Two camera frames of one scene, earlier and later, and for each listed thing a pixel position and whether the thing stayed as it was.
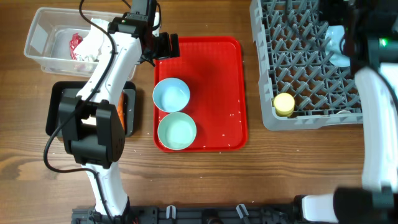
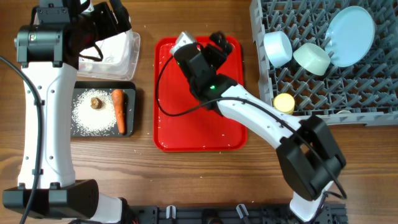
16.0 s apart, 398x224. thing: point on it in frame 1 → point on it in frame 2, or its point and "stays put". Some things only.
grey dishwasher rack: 292,59 stays put
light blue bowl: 171,94 → 278,47
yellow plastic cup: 283,104 stays put
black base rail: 198,214 stays put
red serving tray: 214,70 stays put
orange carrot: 120,109 stays put
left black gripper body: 161,47 → 103,22
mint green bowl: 176,130 → 312,58
